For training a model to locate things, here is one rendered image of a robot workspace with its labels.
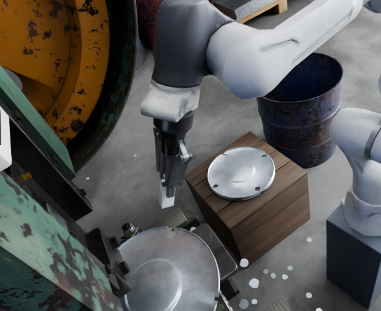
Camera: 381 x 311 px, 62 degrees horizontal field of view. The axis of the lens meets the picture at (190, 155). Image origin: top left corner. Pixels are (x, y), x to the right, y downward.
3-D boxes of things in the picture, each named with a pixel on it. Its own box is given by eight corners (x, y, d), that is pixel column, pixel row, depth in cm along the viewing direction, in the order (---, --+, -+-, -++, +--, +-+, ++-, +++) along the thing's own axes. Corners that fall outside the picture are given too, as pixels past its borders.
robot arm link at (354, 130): (342, 157, 99) (345, 93, 82) (405, 185, 86) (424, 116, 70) (320, 179, 96) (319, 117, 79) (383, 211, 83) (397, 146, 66)
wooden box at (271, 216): (259, 175, 179) (249, 131, 156) (311, 218, 152) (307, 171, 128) (202, 216, 171) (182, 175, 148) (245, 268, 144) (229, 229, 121)
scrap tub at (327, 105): (304, 111, 204) (299, 44, 172) (357, 144, 174) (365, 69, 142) (251, 144, 198) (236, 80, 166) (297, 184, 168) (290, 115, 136)
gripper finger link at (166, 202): (174, 178, 67) (176, 180, 67) (172, 203, 71) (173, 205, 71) (161, 181, 66) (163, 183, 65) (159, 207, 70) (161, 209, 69)
